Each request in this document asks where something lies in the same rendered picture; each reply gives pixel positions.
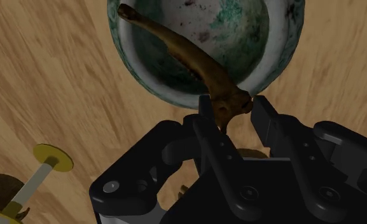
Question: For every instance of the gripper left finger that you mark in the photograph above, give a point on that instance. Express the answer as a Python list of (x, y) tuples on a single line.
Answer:
[(214, 149)]

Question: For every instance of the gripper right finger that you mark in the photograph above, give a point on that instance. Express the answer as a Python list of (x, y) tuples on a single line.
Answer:
[(288, 136)]

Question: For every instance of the brown bone-shaped object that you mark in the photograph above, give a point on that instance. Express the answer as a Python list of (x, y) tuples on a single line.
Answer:
[(198, 62)]

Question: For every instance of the green and white mottled bowl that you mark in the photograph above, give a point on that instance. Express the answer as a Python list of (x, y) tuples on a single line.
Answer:
[(251, 40)]

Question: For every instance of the yellow and white spool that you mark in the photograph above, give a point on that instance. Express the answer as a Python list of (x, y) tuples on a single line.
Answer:
[(31, 183)]

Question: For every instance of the dark brown round object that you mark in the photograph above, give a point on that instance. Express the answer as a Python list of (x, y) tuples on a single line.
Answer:
[(0, 190)]

